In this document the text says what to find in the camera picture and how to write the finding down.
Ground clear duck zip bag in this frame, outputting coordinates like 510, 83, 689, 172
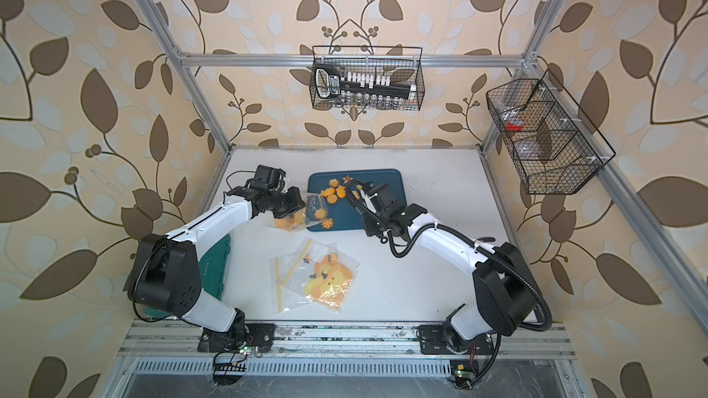
273, 195, 328, 232

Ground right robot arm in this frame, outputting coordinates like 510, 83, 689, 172
346, 182, 552, 351

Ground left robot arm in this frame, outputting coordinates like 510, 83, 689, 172
127, 165, 305, 334

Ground clear zip bag yellow strip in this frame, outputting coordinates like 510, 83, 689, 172
269, 239, 315, 314

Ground orange duck zip bag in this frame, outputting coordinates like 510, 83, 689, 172
303, 251, 359, 311

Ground teal tray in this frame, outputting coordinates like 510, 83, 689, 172
307, 169, 407, 232

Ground orange cookie cluster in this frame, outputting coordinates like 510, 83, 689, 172
321, 186, 347, 205

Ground green box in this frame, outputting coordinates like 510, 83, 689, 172
127, 234, 230, 322

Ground red item in basket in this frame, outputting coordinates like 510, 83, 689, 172
503, 119, 525, 133

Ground back wire basket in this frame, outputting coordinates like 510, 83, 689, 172
309, 44, 426, 112

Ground wire basket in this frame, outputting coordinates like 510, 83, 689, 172
309, 44, 426, 112
486, 70, 616, 195

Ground right wire basket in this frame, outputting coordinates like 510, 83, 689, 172
486, 70, 616, 195

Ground black corrugated cable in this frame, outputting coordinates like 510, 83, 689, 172
345, 179, 554, 388

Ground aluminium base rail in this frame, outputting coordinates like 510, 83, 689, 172
119, 320, 576, 360

